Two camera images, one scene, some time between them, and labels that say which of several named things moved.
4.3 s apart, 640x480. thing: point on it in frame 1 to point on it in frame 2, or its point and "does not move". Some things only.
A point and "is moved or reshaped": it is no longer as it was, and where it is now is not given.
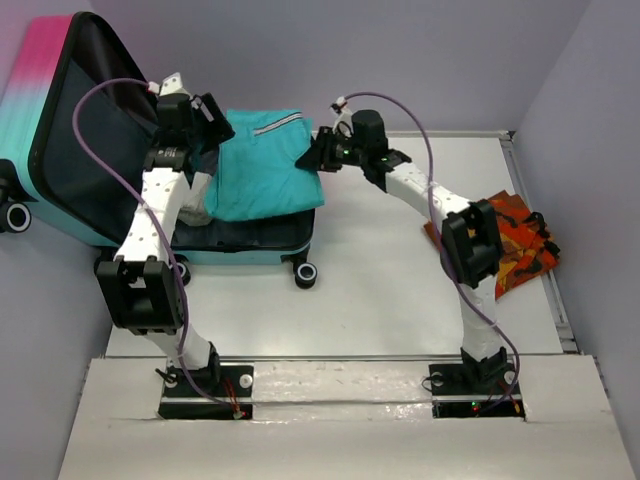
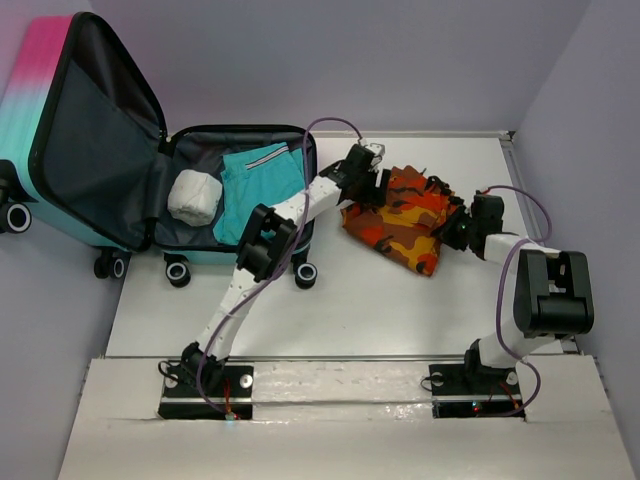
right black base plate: x=461 y=390 does not move
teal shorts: x=256 y=171 is moved or reshaped
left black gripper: x=220 y=129 to x=374 y=195
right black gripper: x=321 y=153 to x=447 y=235
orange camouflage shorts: x=527 y=247 is moved or reshaped
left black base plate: x=233 y=384 does not move
